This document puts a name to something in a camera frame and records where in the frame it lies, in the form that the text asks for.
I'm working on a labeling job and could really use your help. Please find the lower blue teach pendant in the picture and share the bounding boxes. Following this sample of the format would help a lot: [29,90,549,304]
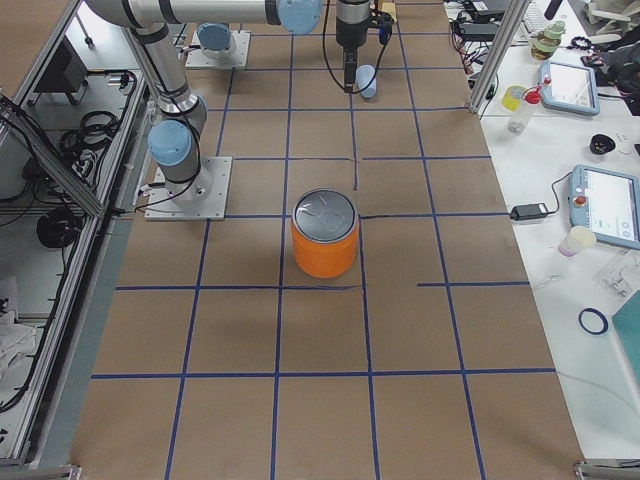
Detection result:
[568,165,639,250]

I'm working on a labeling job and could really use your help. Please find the light blue plastic cup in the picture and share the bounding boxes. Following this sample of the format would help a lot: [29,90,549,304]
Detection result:
[356,64,377,100]

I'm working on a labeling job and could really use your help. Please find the white squeeze bottle red cap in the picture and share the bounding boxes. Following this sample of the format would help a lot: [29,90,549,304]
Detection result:
[507,86,542,134]

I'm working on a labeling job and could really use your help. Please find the white crumpled cloth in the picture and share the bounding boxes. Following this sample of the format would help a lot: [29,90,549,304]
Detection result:
[0,274,39,381]

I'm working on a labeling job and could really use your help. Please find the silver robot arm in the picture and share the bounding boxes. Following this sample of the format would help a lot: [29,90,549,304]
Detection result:
[88,1,394,209]
[196,23,236,59]

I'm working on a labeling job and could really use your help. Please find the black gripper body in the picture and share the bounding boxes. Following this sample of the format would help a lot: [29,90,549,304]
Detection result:
[336,0,395,50]

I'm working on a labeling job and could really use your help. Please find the black bowl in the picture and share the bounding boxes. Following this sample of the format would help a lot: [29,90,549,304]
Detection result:
[589,133,616,156]

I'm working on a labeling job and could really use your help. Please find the black power adapter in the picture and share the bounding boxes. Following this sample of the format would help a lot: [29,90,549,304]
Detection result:
[509,203,550,221]

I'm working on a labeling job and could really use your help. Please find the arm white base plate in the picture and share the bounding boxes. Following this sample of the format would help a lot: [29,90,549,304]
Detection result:
[185,30,251,70]
[144,156,233,221]

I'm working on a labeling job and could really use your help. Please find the yellow tape roll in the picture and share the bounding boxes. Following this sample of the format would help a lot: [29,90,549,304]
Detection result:
[501,85,527,112]

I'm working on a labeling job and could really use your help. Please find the aluminium frame post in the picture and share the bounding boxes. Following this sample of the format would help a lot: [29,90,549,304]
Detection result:
[467,0,529,113]

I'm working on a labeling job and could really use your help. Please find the wooden mug tree stand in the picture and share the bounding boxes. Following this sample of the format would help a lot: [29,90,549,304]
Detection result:
[377,0,397,21]

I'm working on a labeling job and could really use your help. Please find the blue tape ring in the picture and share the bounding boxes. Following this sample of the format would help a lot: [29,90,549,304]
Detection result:
[578,308,611,336]

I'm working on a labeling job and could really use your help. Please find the green glass jar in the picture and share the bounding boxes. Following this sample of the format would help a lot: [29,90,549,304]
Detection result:
[530,21,566,61]

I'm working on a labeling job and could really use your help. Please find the upper blue teach pendant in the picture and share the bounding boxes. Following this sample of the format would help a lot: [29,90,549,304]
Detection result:
[538,60,600,116]

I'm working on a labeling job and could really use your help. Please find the blue teach pendant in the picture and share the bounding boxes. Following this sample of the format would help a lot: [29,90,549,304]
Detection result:
[538,60,600,116]
[568,165,639,250]

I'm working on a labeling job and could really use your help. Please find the small translucent cup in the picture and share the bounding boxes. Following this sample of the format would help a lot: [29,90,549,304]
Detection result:
[558,226,597,257]

